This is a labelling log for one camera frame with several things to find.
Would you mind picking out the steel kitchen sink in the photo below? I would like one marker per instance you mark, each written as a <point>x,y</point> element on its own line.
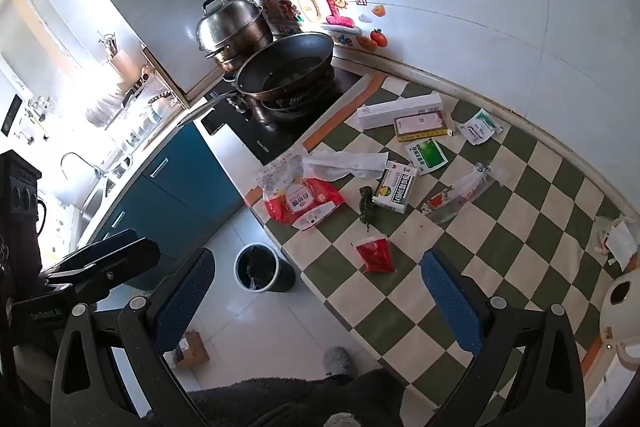
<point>100,197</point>

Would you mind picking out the red wet wipes packet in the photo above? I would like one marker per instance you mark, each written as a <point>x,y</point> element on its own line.
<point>305,204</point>

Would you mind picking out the stainless steel steamer pot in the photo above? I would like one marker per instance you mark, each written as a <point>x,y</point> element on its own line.
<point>230,24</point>

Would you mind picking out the red sauce packet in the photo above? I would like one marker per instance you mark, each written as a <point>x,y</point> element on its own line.
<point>375,256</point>

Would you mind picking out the white green sachet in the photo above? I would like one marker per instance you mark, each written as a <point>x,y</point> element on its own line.
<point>480,127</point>

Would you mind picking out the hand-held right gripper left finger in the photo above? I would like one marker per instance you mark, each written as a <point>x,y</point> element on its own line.
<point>185,299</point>

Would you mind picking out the person's dark pants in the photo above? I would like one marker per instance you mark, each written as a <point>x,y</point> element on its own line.
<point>300,402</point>

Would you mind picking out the clear plastic wrapper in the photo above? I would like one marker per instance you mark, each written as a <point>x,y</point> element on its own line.
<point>465,189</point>

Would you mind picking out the black wok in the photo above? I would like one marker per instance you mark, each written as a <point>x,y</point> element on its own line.
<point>285,67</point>

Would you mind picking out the dark green toy dinosaur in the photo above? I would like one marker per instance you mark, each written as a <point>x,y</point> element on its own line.
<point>366,207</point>

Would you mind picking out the white round trash bin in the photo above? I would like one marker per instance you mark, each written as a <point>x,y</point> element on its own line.
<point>280,274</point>

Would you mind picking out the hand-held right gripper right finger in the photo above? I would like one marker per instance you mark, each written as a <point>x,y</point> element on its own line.
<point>450,304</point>

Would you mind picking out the crumpled white wrappers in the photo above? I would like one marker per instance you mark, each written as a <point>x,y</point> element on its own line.
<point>620,239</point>

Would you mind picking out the long white box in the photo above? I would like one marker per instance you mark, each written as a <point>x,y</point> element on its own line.
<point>400,109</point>

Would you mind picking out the clear plastic bag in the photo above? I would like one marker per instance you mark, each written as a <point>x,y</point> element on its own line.
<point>277,174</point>

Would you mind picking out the green white medicine box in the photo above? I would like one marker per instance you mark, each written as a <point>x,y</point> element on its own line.
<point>396,188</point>

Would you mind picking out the white round appliance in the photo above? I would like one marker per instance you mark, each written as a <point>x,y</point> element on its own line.
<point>625,322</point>

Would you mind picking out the black wall panel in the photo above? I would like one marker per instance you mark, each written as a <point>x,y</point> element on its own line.
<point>11,116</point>

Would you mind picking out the blue kitchen cabinet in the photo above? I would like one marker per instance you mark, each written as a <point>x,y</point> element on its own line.
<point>185,192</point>

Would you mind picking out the grey fluffy slipper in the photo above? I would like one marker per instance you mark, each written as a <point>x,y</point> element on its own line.
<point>341,420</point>
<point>337,361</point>

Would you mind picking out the black gas stove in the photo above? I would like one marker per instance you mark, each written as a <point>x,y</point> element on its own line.
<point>240,134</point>

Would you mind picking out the white tissue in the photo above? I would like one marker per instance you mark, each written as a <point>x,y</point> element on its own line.
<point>345,163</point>

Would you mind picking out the pink medicine box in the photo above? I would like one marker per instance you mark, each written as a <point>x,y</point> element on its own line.
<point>420,123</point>

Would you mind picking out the green checkered tablecloth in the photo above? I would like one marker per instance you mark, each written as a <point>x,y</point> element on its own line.
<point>500,232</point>

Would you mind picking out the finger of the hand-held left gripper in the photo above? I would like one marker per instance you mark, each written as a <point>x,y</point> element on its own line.
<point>127,257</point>
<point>115,239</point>

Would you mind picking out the dish rack with dishes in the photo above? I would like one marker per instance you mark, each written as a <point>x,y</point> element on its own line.
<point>142,112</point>

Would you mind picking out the small cardboard box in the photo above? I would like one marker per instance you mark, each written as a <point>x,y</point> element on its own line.
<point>192,349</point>

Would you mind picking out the green square packet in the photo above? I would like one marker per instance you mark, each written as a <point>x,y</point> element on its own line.
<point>426,155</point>

